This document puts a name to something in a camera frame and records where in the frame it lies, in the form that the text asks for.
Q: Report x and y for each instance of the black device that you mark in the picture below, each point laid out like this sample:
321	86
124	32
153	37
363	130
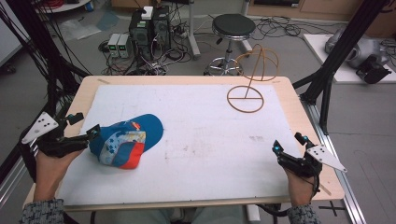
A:
372	70

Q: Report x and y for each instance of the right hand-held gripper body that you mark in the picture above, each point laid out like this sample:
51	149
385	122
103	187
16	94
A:
306	163

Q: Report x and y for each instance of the grey rounded shell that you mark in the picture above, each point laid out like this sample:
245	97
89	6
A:
364	46

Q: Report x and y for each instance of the person's right hand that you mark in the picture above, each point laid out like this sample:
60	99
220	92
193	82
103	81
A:
299	189

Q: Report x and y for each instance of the person's legs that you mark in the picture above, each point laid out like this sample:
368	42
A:
146	216

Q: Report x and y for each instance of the person's left hand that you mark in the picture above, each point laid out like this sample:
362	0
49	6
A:
51	174

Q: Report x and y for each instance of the grey power supply unit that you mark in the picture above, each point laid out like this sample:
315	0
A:
123	46
113	45

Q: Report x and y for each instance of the black computer tower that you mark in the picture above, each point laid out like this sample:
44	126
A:
141	34
161	28

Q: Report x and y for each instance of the white table mat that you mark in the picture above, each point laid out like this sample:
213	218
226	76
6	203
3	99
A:
199	149

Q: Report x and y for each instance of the clear plastic sheet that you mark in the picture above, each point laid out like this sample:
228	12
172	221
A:
77	29

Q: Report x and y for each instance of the white box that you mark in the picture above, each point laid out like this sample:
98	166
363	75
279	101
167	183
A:
147	12

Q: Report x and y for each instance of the white floor board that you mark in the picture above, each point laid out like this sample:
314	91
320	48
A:
317	53

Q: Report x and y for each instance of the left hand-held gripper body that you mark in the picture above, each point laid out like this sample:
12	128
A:
59	145

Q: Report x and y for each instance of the black metal frame post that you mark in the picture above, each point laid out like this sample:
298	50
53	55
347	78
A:
43	46
339	49

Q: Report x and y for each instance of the grey metal table leg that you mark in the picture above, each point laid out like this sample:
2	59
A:
193	31

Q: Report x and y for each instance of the black round stool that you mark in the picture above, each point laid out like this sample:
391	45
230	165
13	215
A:
233	25

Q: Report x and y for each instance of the aluminium rail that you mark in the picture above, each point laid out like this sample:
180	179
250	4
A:
342	186

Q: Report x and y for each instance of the blue and orange cap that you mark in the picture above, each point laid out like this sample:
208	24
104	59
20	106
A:
124	143

